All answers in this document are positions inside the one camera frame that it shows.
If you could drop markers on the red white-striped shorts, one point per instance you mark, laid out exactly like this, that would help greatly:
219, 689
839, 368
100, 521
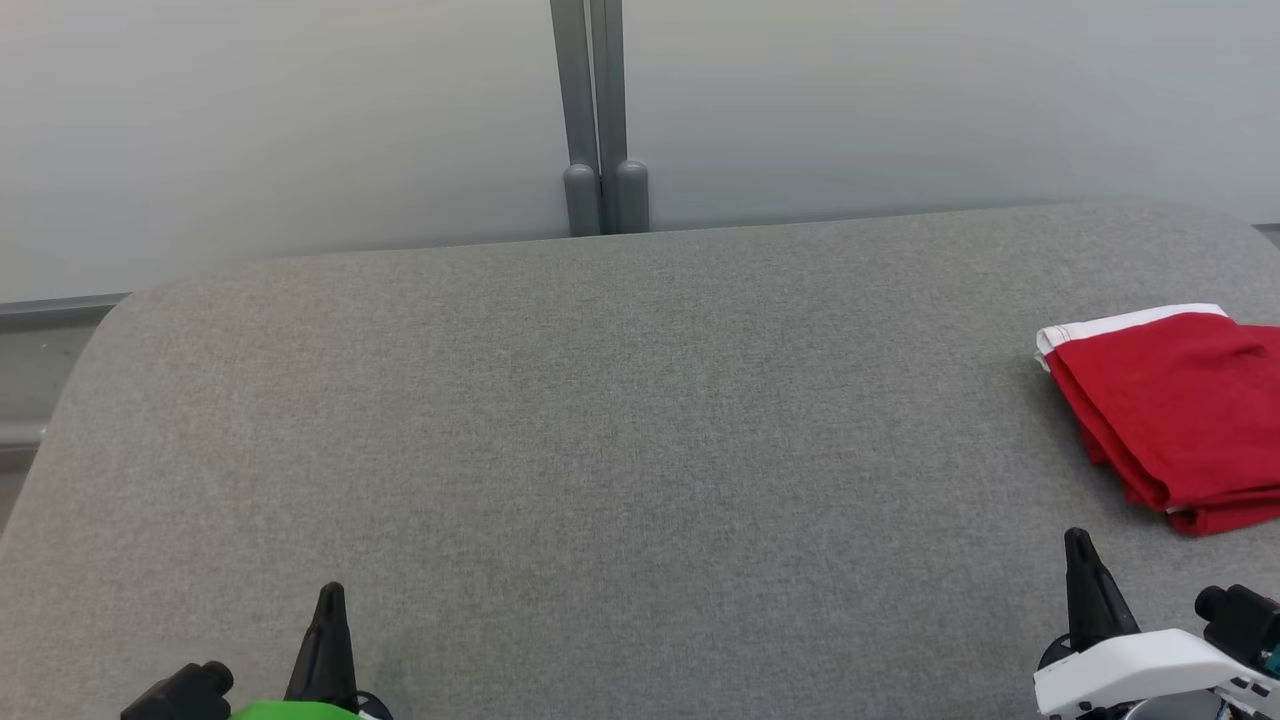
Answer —
1180, 400

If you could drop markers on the light grey floor pipe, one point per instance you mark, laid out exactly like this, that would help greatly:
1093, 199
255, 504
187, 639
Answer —
20, 433

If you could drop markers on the dark grey wall rail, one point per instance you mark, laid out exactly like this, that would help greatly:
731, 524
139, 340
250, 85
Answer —
50, 312

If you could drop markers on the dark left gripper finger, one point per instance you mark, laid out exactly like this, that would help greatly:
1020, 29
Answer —
328, 660

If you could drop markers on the red white basketball jersey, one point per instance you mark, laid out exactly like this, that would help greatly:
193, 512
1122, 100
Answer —
1230, 522

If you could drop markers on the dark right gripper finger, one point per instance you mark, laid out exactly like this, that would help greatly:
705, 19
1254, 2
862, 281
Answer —
1095, 600

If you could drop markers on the grey partition post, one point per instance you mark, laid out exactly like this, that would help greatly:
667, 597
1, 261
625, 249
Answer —
631, 195
581, 200

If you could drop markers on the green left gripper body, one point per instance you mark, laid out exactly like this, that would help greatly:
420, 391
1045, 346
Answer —
300, 712

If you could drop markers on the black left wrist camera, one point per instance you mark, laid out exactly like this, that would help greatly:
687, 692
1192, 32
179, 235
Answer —
180, 695

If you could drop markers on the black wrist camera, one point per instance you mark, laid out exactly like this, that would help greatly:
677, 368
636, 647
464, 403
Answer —
180, 695
1240, 620

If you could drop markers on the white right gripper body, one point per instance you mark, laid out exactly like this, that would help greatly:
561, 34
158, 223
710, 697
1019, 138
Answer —
1150, 670

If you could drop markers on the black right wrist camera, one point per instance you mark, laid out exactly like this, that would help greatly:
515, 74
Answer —
1240, 620

